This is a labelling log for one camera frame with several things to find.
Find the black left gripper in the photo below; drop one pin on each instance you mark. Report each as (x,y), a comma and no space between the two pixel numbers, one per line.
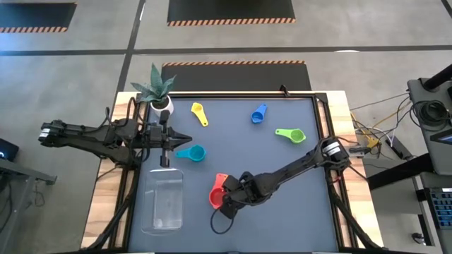
(151,137)

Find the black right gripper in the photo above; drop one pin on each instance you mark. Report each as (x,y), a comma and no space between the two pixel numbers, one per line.
(247,190)

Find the red measuring cup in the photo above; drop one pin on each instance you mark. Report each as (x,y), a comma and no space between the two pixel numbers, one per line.
(216,197)

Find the teal measuring cup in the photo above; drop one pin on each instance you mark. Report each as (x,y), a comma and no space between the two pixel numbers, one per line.
(197,153)

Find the yellow measuring cup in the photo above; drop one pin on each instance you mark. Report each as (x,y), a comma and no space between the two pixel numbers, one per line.
(197,108)

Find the blue measuring cup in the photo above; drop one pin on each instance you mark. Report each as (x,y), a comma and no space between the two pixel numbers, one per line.
(257,116)

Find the green measuring cup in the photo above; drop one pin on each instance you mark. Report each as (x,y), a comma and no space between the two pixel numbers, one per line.
(296,136)

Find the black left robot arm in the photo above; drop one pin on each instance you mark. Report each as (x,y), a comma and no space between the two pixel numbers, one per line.
(88,135)

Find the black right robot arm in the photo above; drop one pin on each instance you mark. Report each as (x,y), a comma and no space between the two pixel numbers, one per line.
(300,164)

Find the clear plastic basket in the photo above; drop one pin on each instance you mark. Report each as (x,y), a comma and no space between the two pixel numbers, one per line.
(162,204)

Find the potted plant white pot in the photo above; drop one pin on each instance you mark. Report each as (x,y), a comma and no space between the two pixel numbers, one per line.
(155,110)

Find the grey blue table mat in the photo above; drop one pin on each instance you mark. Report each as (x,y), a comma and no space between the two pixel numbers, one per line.
(247,158)

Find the black orange striped floor mat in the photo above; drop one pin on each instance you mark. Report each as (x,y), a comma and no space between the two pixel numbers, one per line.
(236,75)
(35,16)
(229,10)

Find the grey metal stand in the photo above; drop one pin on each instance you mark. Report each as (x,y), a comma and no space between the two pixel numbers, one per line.
(21,169)

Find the black device with logo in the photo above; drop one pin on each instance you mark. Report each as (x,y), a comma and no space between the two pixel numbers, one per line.
(8,150)

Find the black desk leg bar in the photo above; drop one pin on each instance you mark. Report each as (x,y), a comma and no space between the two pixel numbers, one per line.
(399,173)

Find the black power strip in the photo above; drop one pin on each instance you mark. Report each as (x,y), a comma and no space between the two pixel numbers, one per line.
(397,146)

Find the small black caster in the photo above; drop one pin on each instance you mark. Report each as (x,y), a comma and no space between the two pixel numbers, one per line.
(418,238)

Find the grey keyboard desk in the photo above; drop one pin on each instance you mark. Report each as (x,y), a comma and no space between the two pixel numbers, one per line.
(438,180)

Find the backlit keyboard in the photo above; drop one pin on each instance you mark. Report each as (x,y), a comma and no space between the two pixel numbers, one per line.
(443,208)

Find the dark tablet screen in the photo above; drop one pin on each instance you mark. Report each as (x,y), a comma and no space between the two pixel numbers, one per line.
(447,137)

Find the black pole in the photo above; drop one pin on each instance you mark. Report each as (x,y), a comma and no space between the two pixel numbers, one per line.
(439,77)

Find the black aluminium table frame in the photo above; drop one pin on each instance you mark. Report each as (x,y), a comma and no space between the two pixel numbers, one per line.
(229,95)

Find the small black camera mount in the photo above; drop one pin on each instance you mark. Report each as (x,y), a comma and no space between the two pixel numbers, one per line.
(283,91)

